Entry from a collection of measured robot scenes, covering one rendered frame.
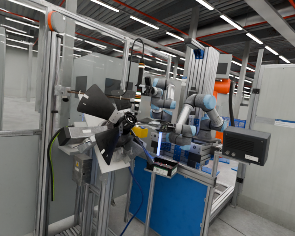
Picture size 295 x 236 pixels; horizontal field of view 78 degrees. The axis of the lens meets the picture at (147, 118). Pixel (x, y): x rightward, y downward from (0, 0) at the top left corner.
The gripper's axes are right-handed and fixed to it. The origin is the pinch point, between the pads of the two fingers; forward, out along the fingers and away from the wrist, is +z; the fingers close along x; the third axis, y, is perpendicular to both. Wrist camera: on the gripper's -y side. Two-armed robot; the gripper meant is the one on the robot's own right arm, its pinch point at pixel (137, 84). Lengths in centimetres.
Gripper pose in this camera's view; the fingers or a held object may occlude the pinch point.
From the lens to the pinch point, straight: 139.6
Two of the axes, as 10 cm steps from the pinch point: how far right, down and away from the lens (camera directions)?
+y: -1.2, 9.9, 0.9
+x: -8.4, -1.5, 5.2
